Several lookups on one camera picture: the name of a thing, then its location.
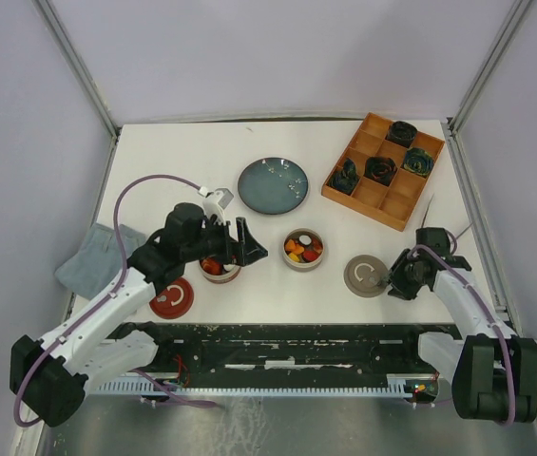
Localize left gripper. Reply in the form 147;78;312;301
182;214;267;266

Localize red steel lunch bowl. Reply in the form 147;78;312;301
200;260;240;284

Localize red pepper piece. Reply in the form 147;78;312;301
201;257;223;276

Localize beige lunch box lid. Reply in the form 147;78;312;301
343;255;389;298

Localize beige lunch box bowl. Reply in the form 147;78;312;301
281;228;326;272

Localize small black white roll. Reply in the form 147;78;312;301
298;235;312;245

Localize red black sushi piece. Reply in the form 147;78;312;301
302;251;319;263

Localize metal tongs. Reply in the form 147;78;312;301
420;195;474;242

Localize blue ceramic food plate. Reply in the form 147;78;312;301
237;157;309;216

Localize bacon piece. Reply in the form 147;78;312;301
312;239;323;255

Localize wooden compartment tray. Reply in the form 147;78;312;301
321;113;445;232

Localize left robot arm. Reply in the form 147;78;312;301
10;202;268;428

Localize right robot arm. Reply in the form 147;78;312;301
387;245;537;425

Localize red lunch box lid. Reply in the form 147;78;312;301
149;277;194;320

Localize orange black rolled napkin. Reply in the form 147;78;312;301
364;157;397;186

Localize green rolled napkin right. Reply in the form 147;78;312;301
402;147;434;178

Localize blue rolled napkin left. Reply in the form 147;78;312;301
328;159;359;196

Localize dark rolled napkin top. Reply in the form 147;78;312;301
386;121;417;147

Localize light blue cloth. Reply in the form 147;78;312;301
55;223;146;300

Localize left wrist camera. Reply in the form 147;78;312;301
198;186;234;225

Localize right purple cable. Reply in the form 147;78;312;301
408;244;519;427

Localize purple cable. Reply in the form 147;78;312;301
14;174;207;428
408;244;519;427

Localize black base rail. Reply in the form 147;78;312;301
107;322;434;386

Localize white cable duct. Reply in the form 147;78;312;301
96;373;421;396

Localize right aluminium frame post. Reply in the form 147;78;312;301
448;0;535;136

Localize aluminium frame post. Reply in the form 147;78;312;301
31;0;120;138
448;0;535;136

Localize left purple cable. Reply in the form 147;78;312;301
14;174;207;428

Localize left aluminium frame post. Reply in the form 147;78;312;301
31;0;120;138

